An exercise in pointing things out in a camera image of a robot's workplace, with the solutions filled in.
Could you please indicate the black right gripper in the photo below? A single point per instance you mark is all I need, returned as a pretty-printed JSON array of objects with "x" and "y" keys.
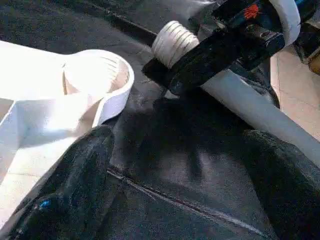
[{"x": 240, "y": 17}]

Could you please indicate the white plastic table top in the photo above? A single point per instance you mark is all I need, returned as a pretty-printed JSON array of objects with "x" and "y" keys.
[{"x": 40, "y": 115}]

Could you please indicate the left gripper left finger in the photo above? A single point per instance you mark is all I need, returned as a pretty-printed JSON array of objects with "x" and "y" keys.
[{"x": 65, "y": 200}]

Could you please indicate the black work mat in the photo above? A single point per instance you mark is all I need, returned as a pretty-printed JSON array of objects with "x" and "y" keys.
[{"x": 175, "y": 150}]

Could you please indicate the white plastic table leg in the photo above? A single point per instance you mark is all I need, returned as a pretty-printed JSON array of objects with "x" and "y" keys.
[{"x": 250, "y": 107}]

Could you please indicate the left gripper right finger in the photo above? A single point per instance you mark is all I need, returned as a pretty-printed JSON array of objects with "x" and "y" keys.
[{"x": 295, "y": 200}]

